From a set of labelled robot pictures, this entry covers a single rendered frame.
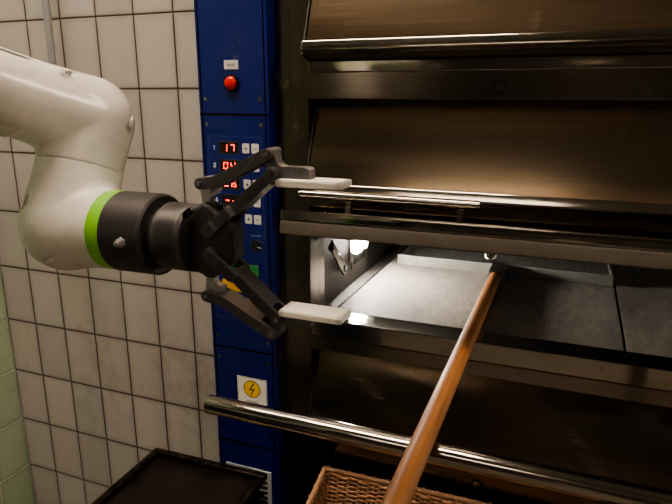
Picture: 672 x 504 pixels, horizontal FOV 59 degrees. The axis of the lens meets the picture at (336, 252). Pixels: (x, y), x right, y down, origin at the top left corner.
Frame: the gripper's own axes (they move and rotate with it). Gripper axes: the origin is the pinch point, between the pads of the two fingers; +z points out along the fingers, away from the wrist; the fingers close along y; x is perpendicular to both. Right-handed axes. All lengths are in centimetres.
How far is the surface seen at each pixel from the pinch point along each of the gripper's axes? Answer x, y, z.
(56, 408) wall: -55, 68, -104
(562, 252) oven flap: -40.4, 8.1, 20.9
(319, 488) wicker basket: -47, 66, -22
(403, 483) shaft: -4.7, 28.2, 6.5
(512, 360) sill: -55, 34, 14
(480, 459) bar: -18.1, 31.7, 13.4
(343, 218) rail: -40.9, 5.6, -14.8
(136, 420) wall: -55, 66, -77
